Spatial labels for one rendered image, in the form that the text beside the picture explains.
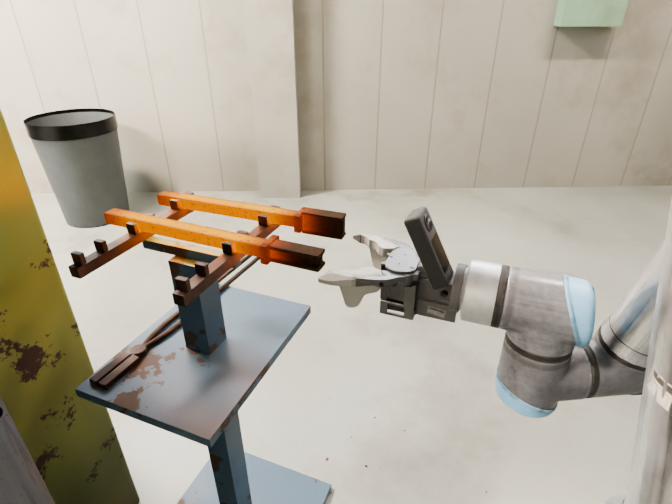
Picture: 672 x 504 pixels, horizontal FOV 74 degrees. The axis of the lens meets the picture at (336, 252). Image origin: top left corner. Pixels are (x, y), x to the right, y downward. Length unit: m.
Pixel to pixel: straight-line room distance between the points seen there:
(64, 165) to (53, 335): 2.16
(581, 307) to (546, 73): 3.18
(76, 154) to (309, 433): 2.23
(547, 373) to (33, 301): 0.94
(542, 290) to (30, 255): 0.92
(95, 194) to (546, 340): 2.95
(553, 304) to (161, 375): 0.70
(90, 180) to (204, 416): 2.53
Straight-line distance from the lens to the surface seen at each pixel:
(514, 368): 0.70
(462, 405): 1.81
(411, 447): 1.65
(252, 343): 0.97
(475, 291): 0.63
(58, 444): 1.28
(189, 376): 0.93
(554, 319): 0.64
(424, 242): 0.63
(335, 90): 3.39
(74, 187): 3.26
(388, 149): 3.52
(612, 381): 0.77
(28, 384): 1.15
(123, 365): 0.98
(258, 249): 0.76
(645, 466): 0.49
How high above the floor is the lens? 1.30
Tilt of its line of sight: 29 degrees down
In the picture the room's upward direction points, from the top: straight up
